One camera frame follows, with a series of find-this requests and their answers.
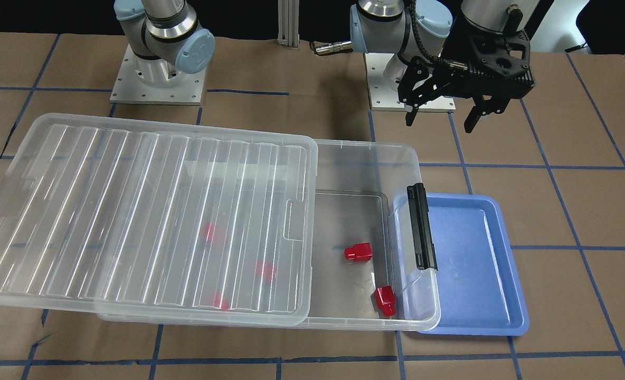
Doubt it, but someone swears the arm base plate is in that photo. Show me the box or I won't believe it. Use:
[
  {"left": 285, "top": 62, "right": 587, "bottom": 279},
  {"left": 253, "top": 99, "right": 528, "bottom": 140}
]
[
  {"left": 110, "top": 46, "right": 208, "bottom": 106},
  {"left": 364, "top": 53, "right": 406, "bottom": 111}
]

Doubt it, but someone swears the black box latch handle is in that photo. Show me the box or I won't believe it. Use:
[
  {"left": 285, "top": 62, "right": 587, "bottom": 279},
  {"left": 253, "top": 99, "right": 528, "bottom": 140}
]
[{"left": 406, "top": 183, "right": 438, "bottom": 270}]

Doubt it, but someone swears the blue plastic tray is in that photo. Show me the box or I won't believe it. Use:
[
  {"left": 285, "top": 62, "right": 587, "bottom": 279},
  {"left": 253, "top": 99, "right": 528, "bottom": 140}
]
[{"left": 428, "top": 193, "right": 530, "bottom": 337}]

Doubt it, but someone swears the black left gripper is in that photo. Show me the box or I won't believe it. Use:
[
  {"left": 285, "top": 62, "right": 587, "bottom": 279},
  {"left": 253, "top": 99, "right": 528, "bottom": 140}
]
[{"left": 397, "top": 24, "right": 535, "bottom": 133}]

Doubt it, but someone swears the red block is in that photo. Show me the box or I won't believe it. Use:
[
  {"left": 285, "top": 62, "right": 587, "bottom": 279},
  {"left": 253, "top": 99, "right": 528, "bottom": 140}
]
[
  {"left": 344, "top": 242, "right": 373, "bottom": 262},
  {"left": 373, "top": 286, "right": 397, "bottom": 317},
  {"left": 212, "top": 293, "right": 231, "bottom": 312},
  {"left": 201, "top": 222, "right": 226, "bottom": 246},
  {"left": 255, "top": 261, "right": 277, "bottom": 283}
]

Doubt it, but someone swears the red block under lid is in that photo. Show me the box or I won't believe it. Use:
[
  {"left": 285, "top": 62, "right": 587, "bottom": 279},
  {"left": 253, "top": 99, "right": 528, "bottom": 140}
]
[
  {"left": 212, "top": 293, "right": 231, "bottom": 312},
  {"left": 255, "top": 261, "right": 277, "bottom": 283},
  {"left": 201, "top": 222, "right": 226, "bottom": 246}
]

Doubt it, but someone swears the metal cable connector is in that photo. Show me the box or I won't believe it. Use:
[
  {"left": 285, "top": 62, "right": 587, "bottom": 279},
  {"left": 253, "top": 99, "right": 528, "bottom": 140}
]
[{"left": 309, "top": 41, "right": 353, "bottom": 57}]

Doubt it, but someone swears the clear plastic box lid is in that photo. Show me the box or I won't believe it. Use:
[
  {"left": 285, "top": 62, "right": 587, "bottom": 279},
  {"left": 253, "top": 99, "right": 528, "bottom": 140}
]
[{"left": 0, "top": 113, "right": 319, "bottom": 327}]

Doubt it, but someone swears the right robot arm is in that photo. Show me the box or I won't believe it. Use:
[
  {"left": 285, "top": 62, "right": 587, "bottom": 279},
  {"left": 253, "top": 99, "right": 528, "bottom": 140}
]
[{"left": 0, "top": 1, "right": 214, "bottom": 161}]

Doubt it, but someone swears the aluminium frame post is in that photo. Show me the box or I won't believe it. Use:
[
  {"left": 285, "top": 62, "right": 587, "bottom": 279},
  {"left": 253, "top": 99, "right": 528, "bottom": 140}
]
[{"left": 277, "top": 0, "right": 300, "bottom": 50}]

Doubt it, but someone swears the red block in box corner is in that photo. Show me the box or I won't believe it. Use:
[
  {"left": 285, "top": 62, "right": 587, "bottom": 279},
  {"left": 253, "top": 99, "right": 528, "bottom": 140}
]
[{"left": 373, "top": 286, "right": 397, "bottom": 317}]

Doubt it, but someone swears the clear plastic storage box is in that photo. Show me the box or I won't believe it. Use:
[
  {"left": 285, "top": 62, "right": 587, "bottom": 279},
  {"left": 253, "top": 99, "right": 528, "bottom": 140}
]
[{"left": 91, "top": 135, "right": 440, "bottom": 330}]

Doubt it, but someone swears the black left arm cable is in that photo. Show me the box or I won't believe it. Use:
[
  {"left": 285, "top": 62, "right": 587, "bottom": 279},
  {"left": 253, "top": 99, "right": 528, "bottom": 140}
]
[{"left": 409, "top": 0, "right": 450, "bottom": 67}]

